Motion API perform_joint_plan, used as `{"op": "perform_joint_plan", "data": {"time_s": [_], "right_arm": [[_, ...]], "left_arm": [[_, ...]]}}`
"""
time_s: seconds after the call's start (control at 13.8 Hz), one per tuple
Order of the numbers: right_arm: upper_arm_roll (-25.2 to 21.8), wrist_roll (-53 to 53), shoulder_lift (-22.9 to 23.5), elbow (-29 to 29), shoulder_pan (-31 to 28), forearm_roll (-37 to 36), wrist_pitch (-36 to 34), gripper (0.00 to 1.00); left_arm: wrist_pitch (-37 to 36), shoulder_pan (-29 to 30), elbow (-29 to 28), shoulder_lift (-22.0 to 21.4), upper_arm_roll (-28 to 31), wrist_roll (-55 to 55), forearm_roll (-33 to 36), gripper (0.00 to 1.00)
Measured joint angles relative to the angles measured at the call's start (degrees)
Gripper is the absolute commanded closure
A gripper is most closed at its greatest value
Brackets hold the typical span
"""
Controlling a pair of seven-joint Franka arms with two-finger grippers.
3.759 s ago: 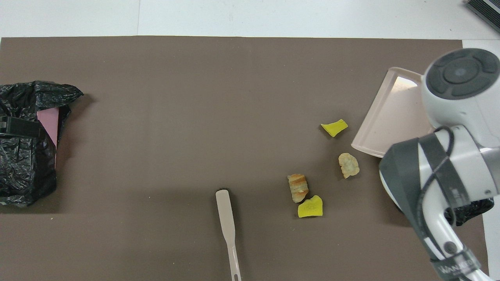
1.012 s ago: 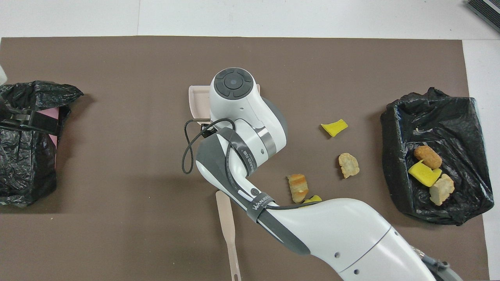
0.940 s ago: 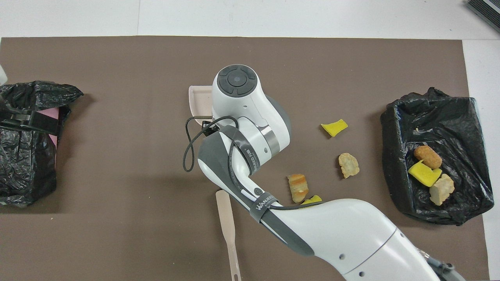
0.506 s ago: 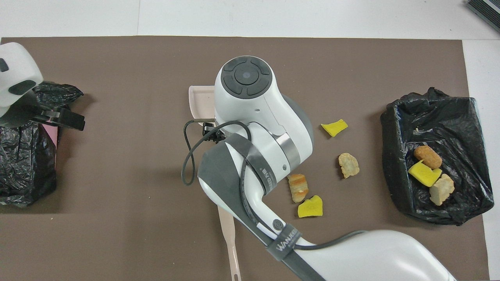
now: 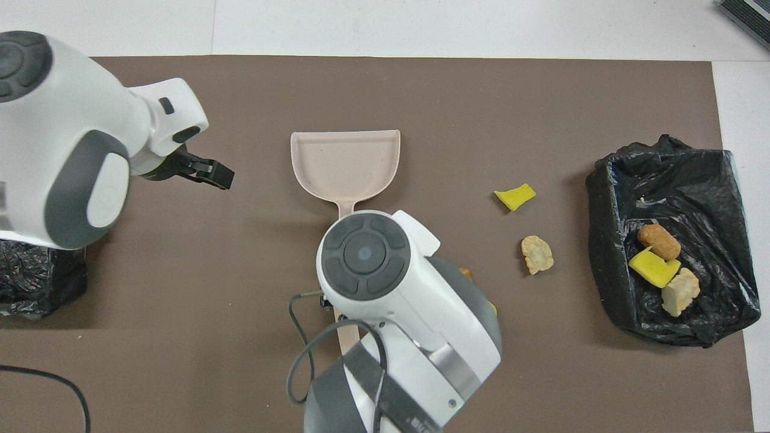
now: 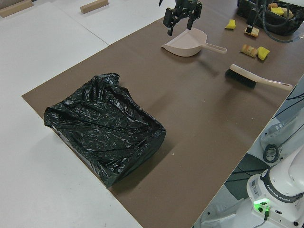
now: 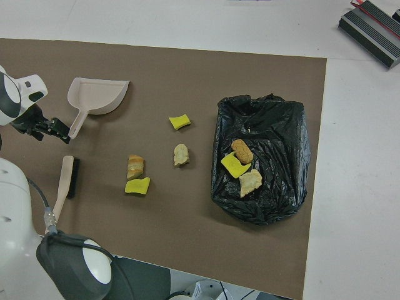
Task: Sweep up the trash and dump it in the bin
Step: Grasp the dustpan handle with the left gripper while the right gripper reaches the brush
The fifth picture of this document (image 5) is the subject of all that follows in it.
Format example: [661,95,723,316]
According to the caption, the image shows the black trash bag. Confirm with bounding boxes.
[0,238,88,319]
[587,134,762,348]

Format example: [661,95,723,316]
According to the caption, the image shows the beige plastic dustpan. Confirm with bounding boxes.
[291,129,402,218]

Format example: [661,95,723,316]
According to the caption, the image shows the pale cracker piece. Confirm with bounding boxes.
[661,268,701,318]

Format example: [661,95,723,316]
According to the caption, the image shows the beige brush black bristles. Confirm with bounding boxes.
[333,310,362,361]

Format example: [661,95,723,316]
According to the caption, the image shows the brown fried nugget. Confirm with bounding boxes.
[637,224,682,261]

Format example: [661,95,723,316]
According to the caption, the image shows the brown table mat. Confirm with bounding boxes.
[0,55,756,433]

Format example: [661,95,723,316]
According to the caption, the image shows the curved yellow sponge piece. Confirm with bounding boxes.
[629,247,682,289]

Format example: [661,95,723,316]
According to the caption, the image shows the yellow sponge wedge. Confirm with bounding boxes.
[494,183,537,212]

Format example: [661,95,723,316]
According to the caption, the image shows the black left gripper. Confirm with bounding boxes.
[140,144,235,191]

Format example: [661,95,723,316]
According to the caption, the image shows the pale bread slice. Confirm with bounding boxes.
[521,236,555,275]

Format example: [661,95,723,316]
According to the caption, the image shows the dark ribbed panel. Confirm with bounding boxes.
[719,0,770,52]

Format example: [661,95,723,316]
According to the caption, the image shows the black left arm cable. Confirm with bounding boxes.
[0,364,91,433]

